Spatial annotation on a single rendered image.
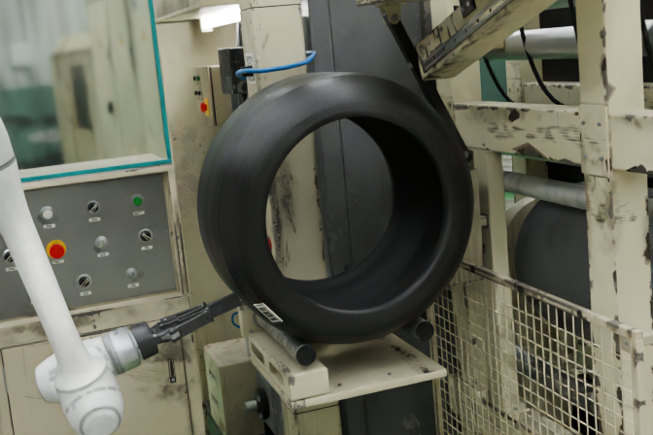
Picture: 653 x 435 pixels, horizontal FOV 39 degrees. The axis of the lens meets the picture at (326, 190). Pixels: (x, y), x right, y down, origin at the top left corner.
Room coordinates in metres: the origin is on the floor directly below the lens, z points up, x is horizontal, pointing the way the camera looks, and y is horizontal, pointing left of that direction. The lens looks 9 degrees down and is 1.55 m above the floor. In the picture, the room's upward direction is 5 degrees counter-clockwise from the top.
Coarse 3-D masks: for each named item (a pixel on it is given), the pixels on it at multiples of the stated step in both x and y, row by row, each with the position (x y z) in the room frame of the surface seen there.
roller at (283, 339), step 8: (264, 328) 2.14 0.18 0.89; (272, 328) 2.08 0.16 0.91; (272, 336) 2.08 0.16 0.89; (280, 336) 2.02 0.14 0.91; (288, 336) 1.99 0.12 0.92; (280, 344) 2.02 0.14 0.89; (288, 344) 1.96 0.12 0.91; (296, 344) 1.93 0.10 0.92; (304, 344) 1.91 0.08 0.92; (296, 352) 1.90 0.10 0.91; (304, 352) 1.90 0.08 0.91; (312, 352) 1.90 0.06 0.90; (296, 360) 1.90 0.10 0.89; (304, 360) 1.90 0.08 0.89; (312, 360) 1.90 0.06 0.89
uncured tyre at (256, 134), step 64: (256, 128) 1.89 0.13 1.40; (384, 128) 2.25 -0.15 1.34; (448, 128) 2.03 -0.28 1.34; (256, 192) 1.85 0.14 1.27; (448, 192) 1.98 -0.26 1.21; (256, 256) 1.85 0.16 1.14; (384, 256) 2.24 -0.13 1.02; (448, 256) 1.99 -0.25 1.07; (320, 320) 1.89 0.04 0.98; (384, 320) 1.94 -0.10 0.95
